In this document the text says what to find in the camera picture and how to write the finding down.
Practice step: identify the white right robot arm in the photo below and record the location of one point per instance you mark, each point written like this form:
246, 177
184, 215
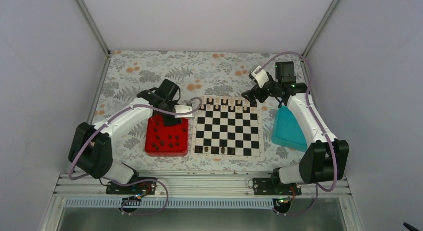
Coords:
326, 155

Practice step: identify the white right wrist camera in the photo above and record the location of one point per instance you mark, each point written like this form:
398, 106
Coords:
259, 76

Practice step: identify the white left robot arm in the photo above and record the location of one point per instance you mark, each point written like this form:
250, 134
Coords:
91, 149

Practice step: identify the light wooden chess pieces row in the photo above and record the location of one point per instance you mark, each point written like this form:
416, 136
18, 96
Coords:
225, 103

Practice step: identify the teal plastic tray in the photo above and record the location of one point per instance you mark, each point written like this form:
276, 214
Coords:
287, 132

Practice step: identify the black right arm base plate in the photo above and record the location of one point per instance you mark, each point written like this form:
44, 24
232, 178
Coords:
267, 187

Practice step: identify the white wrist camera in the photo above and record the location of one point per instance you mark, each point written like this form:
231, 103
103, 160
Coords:
183, 111
259, 76

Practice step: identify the red plastic tray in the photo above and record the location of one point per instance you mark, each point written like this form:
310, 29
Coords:
166, 141

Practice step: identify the aluminium mounting rail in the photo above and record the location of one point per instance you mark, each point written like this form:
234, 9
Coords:
187, 190

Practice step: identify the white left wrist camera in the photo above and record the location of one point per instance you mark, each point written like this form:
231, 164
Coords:
183, 111

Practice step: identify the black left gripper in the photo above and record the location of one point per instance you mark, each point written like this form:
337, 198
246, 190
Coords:
167, 122

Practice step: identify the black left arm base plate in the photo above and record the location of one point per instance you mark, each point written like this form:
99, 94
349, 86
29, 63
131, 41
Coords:
146, 187

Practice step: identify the black and white chessboard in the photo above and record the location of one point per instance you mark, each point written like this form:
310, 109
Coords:
240, 133

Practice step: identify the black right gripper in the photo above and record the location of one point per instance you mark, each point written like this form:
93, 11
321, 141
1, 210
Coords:
252, 97

